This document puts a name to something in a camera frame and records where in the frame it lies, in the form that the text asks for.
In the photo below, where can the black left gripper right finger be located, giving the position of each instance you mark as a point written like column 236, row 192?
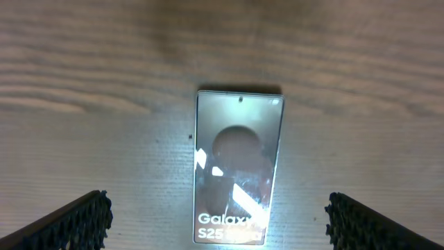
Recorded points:
column 355, row 226

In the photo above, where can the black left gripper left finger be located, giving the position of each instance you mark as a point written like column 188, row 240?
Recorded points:
column 81, row 224

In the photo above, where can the Galaxy S25 Ultra smartphone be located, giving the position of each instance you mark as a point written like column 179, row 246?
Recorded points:
column 237, row 143

